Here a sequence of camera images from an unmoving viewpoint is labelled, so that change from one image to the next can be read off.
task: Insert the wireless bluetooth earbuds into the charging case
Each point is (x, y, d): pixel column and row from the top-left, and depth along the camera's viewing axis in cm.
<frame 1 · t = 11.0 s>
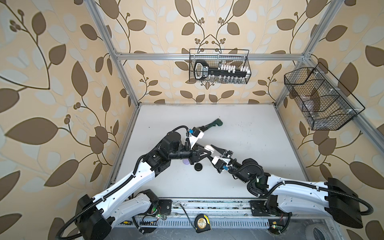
left hand: (210, 152, 65), fingers closed
right hand: (211, 149, 67), fingers open
black earbud case: (198, 167, 89), point 2 cm above the table
green rivet gun tool: (218, 122, 110), point 2 cm above the table

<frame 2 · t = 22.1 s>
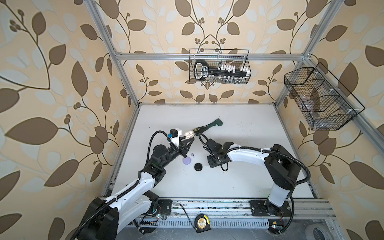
left hand: (192, 137, 74), fingers closed
right hand: (212, 163, 89), fingers open
the named things where they were.

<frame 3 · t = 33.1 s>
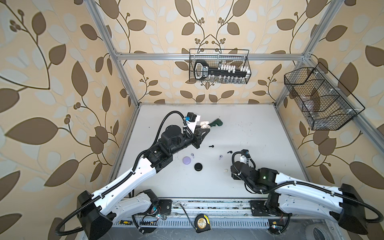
left hand: (208, 127, 65), fingers closed
right hand: (234, 170, 79), fingers open
black earbud: (212, 146, 98), on the table
purple earbud 2: (220, 156, 93), point 2 cm above the table
the other named things where they were.

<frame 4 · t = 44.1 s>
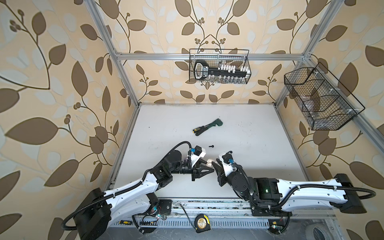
left hand: (213, 168, 67), fingers closed
right hand: (215, 164, 67), fingers open
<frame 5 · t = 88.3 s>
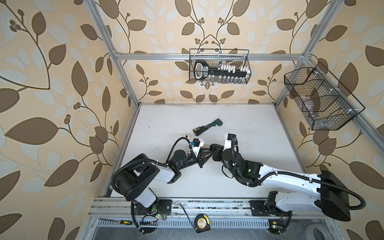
left hand: (214, 151, 76), fingers closed
right hand: (212, 147, 76), fingers closed
beige earbud charging case: (186, 135, 103), point 2 cm above the table
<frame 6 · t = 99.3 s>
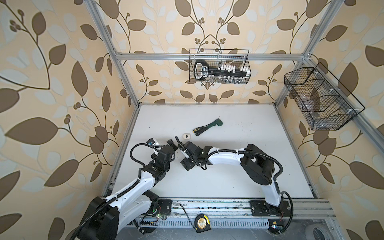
left hand: (168, 143, 85), fingers open
right hand: (187, 160, 90), fingers open
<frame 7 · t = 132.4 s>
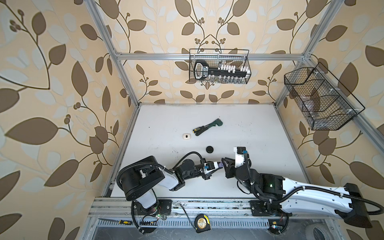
left hand: (221, 163, 75), fingers closed
right hand: (223, 161, 72), fingers closed
